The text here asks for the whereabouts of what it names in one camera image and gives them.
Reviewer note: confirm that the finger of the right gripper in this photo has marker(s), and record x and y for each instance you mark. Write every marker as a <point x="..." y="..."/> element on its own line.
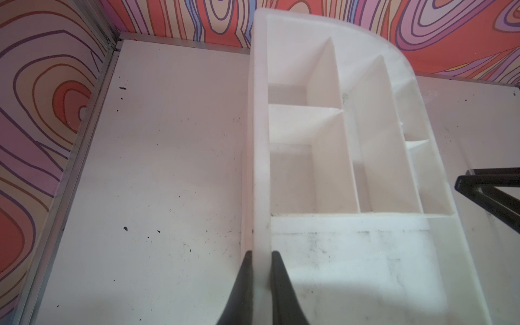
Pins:
<point x="482" y="186"/>

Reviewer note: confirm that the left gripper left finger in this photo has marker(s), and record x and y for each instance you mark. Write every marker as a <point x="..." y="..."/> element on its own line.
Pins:
<point x="239" y="307"/>

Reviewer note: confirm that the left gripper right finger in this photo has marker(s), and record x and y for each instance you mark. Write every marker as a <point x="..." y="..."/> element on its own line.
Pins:
<point x="285" y="306"/>

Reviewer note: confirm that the white plastic drawer organizer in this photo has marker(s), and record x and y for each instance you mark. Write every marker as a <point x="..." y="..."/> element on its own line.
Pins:
<point x="343" y="178"/>

